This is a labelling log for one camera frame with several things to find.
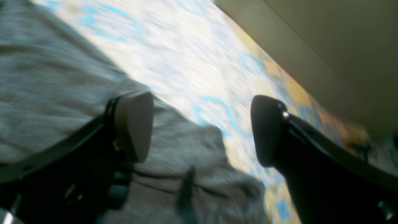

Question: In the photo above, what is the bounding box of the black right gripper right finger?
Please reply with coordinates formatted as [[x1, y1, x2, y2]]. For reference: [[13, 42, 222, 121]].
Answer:
[[251, 95, 398, 224]]

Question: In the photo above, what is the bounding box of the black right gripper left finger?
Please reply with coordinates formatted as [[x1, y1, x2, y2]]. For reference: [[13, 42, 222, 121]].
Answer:
[[1, 92, 155, 224]]

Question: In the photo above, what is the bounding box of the grey t-shirt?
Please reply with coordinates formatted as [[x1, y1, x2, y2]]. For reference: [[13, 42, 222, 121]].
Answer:
[[1, 0, 270, 224]]

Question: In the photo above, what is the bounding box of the patterned tablecloth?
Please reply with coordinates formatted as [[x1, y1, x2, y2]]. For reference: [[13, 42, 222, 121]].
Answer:
[[31, 0, 398, 224]]

